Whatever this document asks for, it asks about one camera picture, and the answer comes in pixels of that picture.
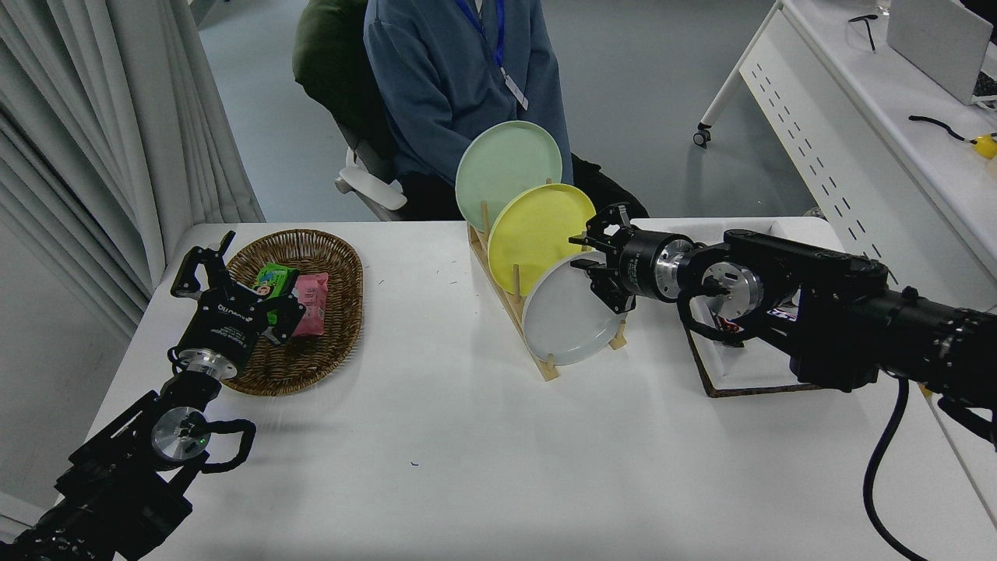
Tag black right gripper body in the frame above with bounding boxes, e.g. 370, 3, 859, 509
619, 230, 680, 302

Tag yellow plate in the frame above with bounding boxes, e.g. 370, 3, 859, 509
488, 183, 599, 297

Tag brown wicker basket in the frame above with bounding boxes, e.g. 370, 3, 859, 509
220, 228, 365, 397

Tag pale gray curtain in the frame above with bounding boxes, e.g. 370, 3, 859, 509
0, 0, 266, 344

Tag wooden plate rack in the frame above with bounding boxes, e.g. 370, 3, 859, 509
467, 201, 629, 383

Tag black cable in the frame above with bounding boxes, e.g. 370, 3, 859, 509
909, 115, 978, 145

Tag blue lanyard with badge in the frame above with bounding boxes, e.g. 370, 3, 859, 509
454, 0, 530, 111

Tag pink snack packet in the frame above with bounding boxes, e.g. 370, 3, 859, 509
290, 272, 330, 338

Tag person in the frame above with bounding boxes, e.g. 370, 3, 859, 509
363, 0, 649, 221

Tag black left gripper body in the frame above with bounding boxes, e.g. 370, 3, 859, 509
179, 284, 271, 369

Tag green snack packet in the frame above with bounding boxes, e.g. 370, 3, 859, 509
254, 263, 301, 325

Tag black eyeglasses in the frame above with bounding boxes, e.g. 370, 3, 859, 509
847, 13, 879, 53

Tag dark green jacket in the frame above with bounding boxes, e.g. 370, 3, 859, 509
292, 0, 394, 161

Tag gray plate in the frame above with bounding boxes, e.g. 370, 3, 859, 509
522, 251, 633, 366

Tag pale green plate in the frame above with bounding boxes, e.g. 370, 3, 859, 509
455, 121, 563, 233

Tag white tray with cork base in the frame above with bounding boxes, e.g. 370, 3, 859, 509
659, 218, 826, 398

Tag white office chair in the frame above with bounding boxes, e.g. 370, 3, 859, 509
333, 117, 410, 223

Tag white perforated desk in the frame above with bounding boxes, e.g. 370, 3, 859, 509
693, 0, 997, 312

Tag silver laptop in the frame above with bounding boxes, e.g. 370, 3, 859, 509
886, 0, 997, 108

